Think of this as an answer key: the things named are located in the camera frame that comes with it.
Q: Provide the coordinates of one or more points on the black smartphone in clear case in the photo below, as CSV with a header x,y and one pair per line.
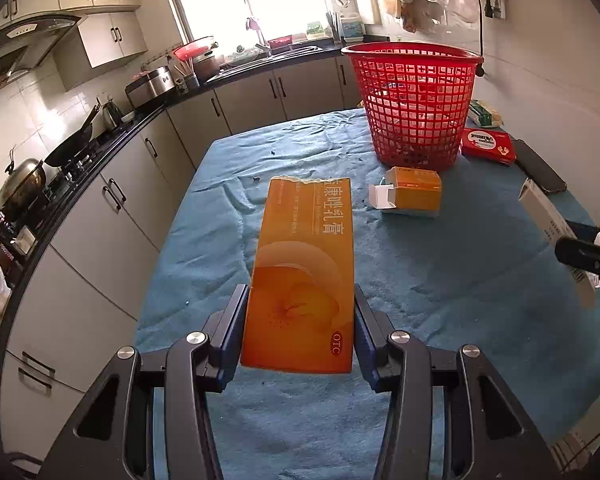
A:
x,y
537,165

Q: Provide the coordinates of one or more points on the lower kitchen cabinets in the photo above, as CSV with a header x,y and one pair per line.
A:
x,y
105,240

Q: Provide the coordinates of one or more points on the steel pot with lid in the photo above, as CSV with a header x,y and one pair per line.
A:
x,y
22,180

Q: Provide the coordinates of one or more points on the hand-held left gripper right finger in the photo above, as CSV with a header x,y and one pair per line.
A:
x,y
365,330

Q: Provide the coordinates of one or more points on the white storage container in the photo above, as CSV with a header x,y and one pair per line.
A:
x,y
352,27

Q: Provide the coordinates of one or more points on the black kitchen countertop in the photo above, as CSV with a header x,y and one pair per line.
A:
x,y
130,125

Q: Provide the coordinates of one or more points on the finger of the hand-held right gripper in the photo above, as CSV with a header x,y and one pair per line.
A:
x,y
580,255
592,229

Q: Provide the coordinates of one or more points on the silver rice cooker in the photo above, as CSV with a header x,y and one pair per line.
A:
x,y
150,85

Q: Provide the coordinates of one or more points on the sink faucet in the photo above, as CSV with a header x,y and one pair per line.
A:
x,y
257,30

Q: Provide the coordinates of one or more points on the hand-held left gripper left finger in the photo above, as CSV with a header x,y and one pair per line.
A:
x,y
232,330

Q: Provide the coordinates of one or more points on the red flat box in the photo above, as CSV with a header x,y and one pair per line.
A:
x,y
485,142

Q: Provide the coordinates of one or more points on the red plastic basin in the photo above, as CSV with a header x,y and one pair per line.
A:
x,y
192,50

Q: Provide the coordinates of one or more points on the dark cooking pot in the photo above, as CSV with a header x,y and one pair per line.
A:
x,y
210,67

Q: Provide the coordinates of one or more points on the steel kettle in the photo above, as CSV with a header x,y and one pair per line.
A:
x,y
111,115

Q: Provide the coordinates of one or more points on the white box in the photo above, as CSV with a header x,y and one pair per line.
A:
x,y
545,215

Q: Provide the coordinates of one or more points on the long orange box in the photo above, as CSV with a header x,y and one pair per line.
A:
x,y
300,280

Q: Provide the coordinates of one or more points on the blue tablecloth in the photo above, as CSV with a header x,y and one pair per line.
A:
x,y
455,285

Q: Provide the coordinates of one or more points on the gas stove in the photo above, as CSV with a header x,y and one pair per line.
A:
x,y
75,172

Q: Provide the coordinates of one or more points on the range hood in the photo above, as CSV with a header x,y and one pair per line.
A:
x,y
25,40

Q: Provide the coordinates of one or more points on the white power strip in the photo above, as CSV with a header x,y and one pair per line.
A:
x,y
497,0

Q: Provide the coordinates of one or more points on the black wok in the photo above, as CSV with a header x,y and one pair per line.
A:
x,y
72,142

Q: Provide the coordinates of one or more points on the small orange box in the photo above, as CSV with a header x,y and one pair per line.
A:
x,y
417,192

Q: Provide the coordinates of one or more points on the chopstick holder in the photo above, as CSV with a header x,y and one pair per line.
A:
x,y
190,80

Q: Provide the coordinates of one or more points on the red plastic mesh basket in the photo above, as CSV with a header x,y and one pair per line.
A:
x,y
415,110

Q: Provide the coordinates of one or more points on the green yellow food packet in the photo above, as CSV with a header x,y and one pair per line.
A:
x,y
485,114

